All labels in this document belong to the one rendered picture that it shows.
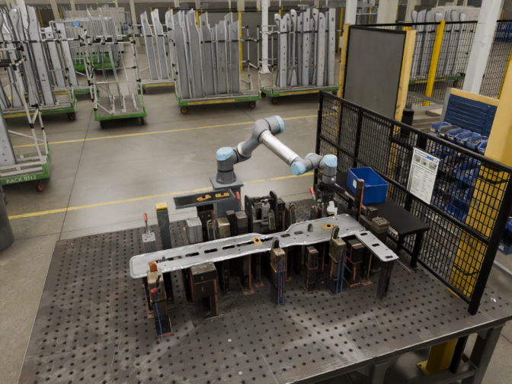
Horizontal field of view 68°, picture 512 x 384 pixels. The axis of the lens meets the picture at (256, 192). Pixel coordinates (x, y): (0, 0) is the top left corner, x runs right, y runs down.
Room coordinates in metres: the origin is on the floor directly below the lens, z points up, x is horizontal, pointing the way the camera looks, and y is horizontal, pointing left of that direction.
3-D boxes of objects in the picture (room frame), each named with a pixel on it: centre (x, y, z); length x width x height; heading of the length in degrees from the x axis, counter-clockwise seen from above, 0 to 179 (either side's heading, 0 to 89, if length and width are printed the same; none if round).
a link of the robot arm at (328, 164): (1.97, -0.42, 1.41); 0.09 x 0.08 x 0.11; 42
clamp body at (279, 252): (1.68, -0.11, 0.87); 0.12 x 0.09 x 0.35; 19
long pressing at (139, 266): (1.81, 0.01, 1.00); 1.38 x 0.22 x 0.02; 109
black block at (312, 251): (1.75, -0.31, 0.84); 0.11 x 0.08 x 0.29; 19
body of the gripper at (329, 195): (1.96, -0.41, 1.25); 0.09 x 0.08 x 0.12; 109
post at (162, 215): (1.99, 0.57, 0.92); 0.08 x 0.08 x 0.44; 19
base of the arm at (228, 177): (2.46, 0.21, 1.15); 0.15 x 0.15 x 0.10
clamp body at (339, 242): (1.76, -0.45, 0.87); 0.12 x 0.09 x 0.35; 19
